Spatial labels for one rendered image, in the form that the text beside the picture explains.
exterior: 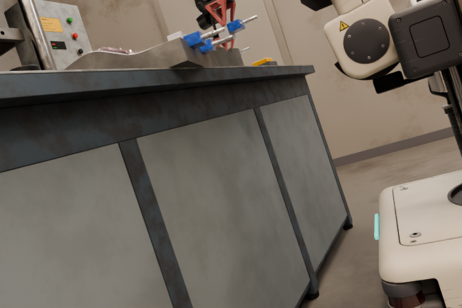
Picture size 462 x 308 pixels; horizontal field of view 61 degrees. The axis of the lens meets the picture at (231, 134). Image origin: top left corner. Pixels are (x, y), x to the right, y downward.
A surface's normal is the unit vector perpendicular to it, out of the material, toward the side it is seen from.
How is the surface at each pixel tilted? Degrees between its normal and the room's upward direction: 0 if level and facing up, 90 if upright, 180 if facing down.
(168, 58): 90
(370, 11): 90
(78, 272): 90
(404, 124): 90
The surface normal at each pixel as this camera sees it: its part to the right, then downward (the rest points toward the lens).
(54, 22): 0.83, -0.27
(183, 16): -0.34, 0.13
